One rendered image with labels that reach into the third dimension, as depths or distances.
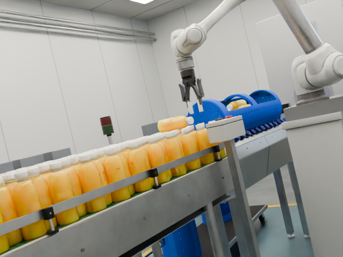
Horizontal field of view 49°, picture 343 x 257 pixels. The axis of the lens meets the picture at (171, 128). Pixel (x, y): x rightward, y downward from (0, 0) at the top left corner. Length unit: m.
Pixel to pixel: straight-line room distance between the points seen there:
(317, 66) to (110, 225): 1.33
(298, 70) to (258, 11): 5.30
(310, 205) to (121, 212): 1.26
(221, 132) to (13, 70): 4.21
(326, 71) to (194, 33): 0.71
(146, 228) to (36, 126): 4.29
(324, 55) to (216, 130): 0.69
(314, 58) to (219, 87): 5.70
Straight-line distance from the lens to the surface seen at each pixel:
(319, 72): 2.13
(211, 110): 2.27
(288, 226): 3.35
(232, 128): 1.87
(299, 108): 2.25
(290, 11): 2.12
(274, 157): 2.83
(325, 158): 2.25
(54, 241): 1.24
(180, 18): 8.19
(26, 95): 5.67
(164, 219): 1.57
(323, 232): 2.38
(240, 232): 2.35
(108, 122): 2.16
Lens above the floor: 1.15
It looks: 1 degrees down
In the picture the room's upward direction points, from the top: 13 degrees counter-clockwise
